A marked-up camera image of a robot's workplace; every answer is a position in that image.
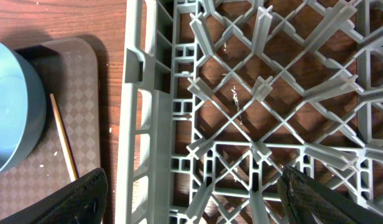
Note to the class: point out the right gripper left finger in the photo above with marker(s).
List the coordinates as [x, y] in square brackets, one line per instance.
[82, 201]

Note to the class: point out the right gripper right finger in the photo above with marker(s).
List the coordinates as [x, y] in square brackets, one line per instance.
[307, 201]

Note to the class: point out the wooden chopstick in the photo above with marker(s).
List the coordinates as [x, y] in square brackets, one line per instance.
[63, 140]

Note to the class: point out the dark blue plate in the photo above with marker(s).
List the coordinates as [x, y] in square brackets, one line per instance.
[23, 108]

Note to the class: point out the brown serving tray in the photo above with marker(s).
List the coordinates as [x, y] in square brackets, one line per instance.
[69, 70]

